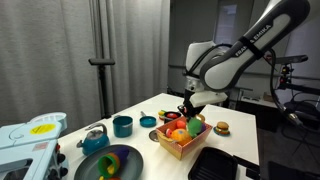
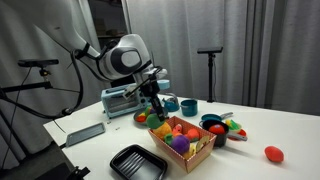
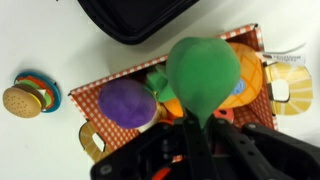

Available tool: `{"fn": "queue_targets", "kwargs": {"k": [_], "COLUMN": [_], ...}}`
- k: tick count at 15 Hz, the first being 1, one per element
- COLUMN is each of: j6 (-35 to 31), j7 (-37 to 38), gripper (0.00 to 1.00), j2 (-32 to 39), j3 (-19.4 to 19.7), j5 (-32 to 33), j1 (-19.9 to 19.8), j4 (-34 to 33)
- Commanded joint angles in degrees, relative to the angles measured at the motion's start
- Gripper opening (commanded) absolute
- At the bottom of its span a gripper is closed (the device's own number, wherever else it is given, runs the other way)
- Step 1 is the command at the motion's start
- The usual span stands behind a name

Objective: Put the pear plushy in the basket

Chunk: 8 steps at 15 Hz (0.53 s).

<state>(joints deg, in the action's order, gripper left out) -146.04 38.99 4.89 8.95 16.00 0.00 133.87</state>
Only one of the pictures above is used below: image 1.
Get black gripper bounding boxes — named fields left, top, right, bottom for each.
left=177, top=88, right=203, bottom=120

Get green pear plushy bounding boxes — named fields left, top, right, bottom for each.
left=186, top=117, right=203, bottom=139

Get orange fruit plushy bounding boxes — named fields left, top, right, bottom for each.
left=170, top=128, right=193, bottom=146

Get red tomato toy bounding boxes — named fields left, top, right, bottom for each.
left=175, top=119, right=187, bottom=130

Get black toy pan red food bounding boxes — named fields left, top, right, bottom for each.
left=162, top=110, right=183, bottom=125

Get yellow green toy corn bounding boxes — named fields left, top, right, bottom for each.
left=157, top=109, right=167, bottom=121

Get wooden box of toy food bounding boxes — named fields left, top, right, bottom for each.
left=155, top=115, right=214, bottom=161

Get toy burger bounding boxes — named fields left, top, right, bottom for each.
left=213, top=121, right=232, bottom=137

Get small teal toy pan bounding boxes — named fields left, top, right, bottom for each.
left=139, top=110, right=158, bottom=129

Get round silver lid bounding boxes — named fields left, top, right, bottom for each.
left=148, top=129, right=161, bottom=143

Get black ribbed grill tray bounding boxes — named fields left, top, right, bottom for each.
left=187, top=146, right=239, bottom=180

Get teal toy pot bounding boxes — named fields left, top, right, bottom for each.
left=112, top=114, right=134, bottom=139

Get white background shelf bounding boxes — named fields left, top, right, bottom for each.
left=239, top=94, right=278, bottom=110

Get grey round plate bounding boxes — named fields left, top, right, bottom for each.
left=73, top=143, right=145, bottom=180

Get black flat block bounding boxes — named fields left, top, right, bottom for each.
left=233, top=154, right=261, bottom=180

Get colourful stacked toy cups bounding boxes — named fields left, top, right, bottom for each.
left=96, top=146, right=131, bottom=180

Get blue toy kettle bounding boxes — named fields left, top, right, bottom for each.
left=75, top=122, right=111, bottom=157

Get grey curtain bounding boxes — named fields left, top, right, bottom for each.
left=0, top=0, right=171, bottom=128

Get light blue toy kitchen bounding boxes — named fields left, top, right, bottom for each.
left=0, top=111, right=70, bottom=180

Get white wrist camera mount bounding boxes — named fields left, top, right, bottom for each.
left=190, top=91, right=229, bottom=108

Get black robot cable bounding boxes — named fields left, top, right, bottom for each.
left=268, top=48, right=305, bottom=127

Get black camera tripod stand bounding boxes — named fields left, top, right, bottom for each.
left=87, top=57, right=116, bottom=120

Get black camera rig stand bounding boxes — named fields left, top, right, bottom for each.
left=266, top=54, right=320, bottom=98

